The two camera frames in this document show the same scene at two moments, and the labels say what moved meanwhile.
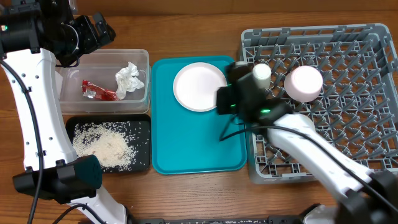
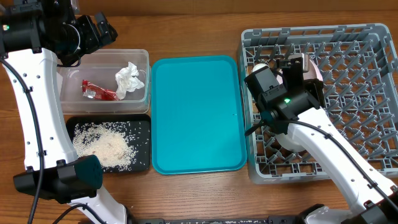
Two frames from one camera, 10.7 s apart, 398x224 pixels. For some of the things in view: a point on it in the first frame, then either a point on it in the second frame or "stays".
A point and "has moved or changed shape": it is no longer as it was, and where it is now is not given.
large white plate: [195, 84] has moved or changed shape
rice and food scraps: [121, 145] stays
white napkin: [127, 80] stays
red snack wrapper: [92, 91] stays
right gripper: [225, 104] to [313, 86]
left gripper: [92, 40] stays
